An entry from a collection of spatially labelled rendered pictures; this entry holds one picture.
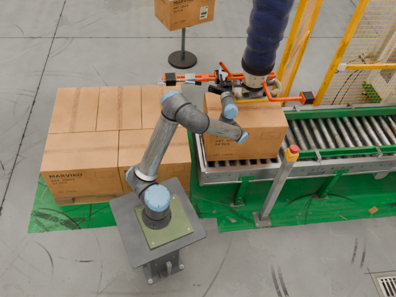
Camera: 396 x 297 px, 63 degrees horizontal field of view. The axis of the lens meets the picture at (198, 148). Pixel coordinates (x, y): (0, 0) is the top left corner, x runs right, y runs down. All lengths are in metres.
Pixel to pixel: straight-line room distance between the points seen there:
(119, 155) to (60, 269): 1.03
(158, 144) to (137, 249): 0.69
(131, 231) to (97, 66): 2.87
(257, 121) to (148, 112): 1.07
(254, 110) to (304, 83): 2.10
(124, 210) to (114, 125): 1.00
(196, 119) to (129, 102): 1.65
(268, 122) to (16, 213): 2.32
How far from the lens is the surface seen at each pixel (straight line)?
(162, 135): 1.75
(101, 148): 2.83
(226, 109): 2.04
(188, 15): 4.03
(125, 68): 4.50
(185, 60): 4.57
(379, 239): 3.47
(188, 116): 1.59
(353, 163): 3.03
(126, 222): 2.19
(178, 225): 2.13
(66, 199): 3.14
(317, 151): 2.88
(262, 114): 2.57
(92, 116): 3.10
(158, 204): 1.89
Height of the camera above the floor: 2.69
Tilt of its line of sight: 51 degrees down
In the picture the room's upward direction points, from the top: 6 degrees clockwise
